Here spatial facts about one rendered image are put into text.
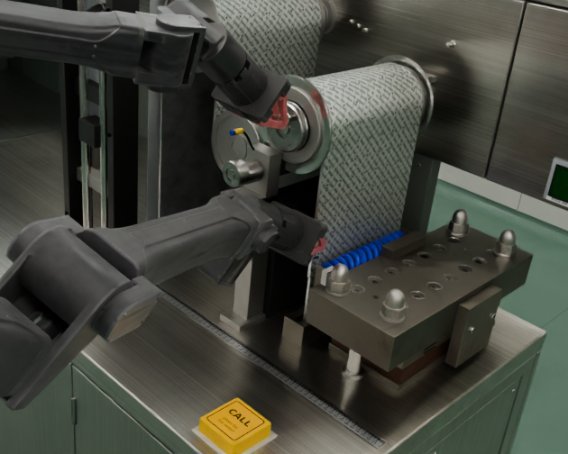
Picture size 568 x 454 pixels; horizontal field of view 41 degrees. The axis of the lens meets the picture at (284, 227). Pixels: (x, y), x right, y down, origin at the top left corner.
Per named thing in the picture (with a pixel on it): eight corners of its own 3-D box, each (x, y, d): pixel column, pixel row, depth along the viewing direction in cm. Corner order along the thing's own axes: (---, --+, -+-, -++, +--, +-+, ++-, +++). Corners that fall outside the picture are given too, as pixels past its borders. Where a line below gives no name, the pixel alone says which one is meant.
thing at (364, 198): (306, 276, 119) (320, 168, 111) (396, 236, 135) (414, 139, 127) (309, 277, 119) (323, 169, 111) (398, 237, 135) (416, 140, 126)
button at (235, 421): (197, 431, 102) (198, 417, 101) (235, 409, 107) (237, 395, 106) (232, 460, 98) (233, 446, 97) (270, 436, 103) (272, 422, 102)
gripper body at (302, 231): (309, 267, 109) (280, 258, 103) (261, 240, 115) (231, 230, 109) (329, 227, 109) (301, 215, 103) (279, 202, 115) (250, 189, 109)
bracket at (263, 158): (216, 321, 126) (228, 149, 113) (245, 307, 131) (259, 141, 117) (237, 334, 124) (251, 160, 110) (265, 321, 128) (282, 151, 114)
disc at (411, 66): (353, 122, 137) (371, 43, 129) (355, 122, 137) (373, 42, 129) (418, 156, 128) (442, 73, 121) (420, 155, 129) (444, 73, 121)
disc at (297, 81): (251, 149, 120) (265, 60, 112) (253, 149, 120) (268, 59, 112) (319, 190, 111) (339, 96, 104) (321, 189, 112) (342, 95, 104)
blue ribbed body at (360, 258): (314, 279, 120) (316, 260, 118) (395, 242, 134) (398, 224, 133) (330, 289, 118) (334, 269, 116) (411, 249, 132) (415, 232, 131)
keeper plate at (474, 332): (444, 362, 120) (458, 304, 115) (478, 339, 127) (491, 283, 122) (458, 369, 119) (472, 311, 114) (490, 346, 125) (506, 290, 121)
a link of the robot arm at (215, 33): (197, 64, 90) (230, 29, 90) (169, 39, 94) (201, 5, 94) (226, 95, 95) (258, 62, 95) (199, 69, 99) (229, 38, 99)
